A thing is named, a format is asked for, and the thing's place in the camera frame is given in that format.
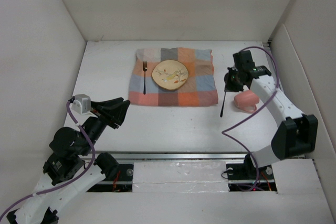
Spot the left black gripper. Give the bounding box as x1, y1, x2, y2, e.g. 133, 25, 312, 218
79, 97, 131, 155

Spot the pink mug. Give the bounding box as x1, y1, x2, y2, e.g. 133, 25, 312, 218
234, 90, 260, 113

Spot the black spoon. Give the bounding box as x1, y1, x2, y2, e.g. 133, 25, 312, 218
220, 87, 227, 118

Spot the checkered orange blue cloth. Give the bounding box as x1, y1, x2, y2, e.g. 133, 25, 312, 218
129, 47, 218, 107

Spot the black fork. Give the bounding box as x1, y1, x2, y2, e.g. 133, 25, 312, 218
143, 61, 148, 95

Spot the beige bird pattern plate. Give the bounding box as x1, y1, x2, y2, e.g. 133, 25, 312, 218
152, 60, 189, 90

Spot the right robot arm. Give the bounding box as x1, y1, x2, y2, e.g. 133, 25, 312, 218
224, 50, 318, 179

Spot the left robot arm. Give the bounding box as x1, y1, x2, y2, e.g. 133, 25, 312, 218
1, 94, 130, 223

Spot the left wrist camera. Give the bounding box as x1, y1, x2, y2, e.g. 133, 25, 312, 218
70, 94, 91, 114

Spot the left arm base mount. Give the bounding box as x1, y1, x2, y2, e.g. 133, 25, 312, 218
88, 163, 134, 193

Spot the aluminium front rail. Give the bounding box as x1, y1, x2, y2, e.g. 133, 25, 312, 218
97, 151, 247, 160

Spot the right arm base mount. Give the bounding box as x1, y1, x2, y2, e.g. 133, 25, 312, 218
221, 157, 277, 192

